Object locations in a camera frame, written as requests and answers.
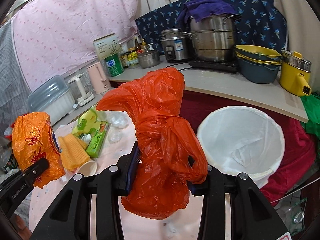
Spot pink floral curtain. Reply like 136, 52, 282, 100
12, 0, 139, 91

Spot yellow electric pot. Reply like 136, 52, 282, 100
279, 50, 312, 97

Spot yellow-green snack bag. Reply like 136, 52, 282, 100
72, 106, 108, 138

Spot stacked blue yellow basins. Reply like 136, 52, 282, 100
234, 45, 282, 84

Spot white glass electric kettle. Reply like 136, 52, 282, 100
67, 74, 94, 107

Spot black induction cooktop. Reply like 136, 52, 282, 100
188, 60, 238, 74

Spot yellow waffle cloth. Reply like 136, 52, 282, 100
58, 134, 91, 172

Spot pink patterned paper cup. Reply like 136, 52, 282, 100
75, 160, 98, 177

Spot silver rice cooker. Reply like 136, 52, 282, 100
161, 28, 189, 62

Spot pink patterned tablecloth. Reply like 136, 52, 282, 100
28, 109, 233, 240

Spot large steel steamer pot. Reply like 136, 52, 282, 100
184, 14, 241, 62

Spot clear crumpled plastic wrap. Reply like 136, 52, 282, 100
107, 111, 129, 144

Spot pink electric kettle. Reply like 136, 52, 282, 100
87, 62, 111, 94

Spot navy floral cloth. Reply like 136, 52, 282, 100
136, 0, 287, 55

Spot white cardboard box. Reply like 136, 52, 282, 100
93, 33, 120, 61

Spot yellow label jar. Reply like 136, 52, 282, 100
127, 47, 139, 68

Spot dark sauce bottle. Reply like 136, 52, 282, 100
135, 36, 142, 54

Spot white dish rack grey lid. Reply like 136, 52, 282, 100
27, 75, 75, 125

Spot green cloth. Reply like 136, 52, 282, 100
299, 93, 320, 156

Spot green tin can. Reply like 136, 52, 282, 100
104, 54, 124, 77

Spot dark red cloth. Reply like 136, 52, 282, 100
109, 81, 318, 207

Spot white lined trash bin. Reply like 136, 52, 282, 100
197, 106, 285, 188

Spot small steel pot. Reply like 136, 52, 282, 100
138, 50, 160, 68

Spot purple towel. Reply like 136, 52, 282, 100
177, 0, 237, 29

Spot red-orange plastic bag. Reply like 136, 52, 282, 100
97, 67, 208, 219

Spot green carton box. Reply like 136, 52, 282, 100
86, 122, 110, 158

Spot orange printed snack bag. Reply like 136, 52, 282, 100
12, 112, 65, 188

